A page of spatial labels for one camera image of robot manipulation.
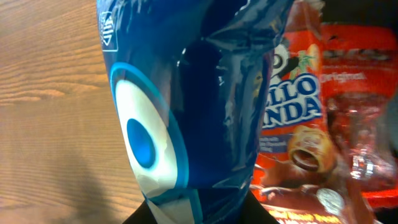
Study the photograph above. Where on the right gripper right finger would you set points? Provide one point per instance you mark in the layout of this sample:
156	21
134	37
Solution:
253	212

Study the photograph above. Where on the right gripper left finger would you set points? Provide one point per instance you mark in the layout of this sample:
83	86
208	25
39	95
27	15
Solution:
142	215

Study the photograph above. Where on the red Hello Panda packet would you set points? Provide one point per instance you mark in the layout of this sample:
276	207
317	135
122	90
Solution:
300	176

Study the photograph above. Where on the blue Oreo cookie pack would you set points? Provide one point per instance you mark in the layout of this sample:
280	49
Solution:
189	80

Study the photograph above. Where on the red Hacks candy bag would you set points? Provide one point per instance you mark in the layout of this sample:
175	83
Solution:
358	81

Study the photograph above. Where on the dark green box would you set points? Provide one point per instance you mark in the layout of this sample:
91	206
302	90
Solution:
362	12

